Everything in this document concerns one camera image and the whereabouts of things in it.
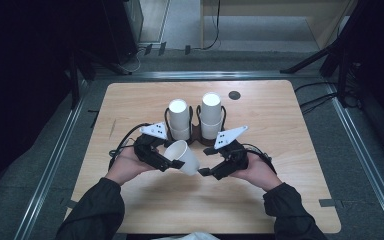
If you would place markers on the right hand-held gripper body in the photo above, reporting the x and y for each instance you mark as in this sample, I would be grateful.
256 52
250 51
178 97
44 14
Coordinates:
235 156

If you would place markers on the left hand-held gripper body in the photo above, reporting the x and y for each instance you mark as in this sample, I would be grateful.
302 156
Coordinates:
148 148

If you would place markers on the single white paper cup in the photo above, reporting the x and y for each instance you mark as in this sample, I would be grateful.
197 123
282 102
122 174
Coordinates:
186 160

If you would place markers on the brown wooden cup holder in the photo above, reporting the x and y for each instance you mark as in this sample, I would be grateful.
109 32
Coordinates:
196 134

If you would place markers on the stack of white paper cups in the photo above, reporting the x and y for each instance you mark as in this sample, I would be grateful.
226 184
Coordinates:
179 116
211 110

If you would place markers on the person's left hand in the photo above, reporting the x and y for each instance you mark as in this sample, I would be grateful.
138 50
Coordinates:
126 166

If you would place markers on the person's right hand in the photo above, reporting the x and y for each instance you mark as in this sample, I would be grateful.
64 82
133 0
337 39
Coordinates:
258 173

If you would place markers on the black round table grommet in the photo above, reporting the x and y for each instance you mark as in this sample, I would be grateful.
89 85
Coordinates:
234 95

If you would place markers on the white cloth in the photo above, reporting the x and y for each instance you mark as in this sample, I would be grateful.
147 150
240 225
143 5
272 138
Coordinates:
186 236

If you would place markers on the black metal stand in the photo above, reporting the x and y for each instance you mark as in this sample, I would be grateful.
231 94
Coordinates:
75 83

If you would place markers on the grey tape patch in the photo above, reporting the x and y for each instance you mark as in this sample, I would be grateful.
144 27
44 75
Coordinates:
330 203

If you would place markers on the black tripod stand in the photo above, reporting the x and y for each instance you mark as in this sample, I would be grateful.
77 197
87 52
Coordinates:
306 60

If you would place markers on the black cabinet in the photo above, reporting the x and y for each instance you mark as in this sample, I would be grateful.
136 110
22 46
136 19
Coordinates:
120 30

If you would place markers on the dark curtain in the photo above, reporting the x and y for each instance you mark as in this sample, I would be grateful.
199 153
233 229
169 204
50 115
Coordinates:
20 83

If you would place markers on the light wooden furniture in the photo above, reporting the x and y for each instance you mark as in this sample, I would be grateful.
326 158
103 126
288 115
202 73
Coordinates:
280 8

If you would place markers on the metal floor rail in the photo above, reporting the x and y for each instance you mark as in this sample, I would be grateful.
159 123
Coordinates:
46 176
213 75
363 150

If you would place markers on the dark floor bracket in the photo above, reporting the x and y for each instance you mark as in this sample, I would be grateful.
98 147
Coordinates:
187 50
162 48
148 49

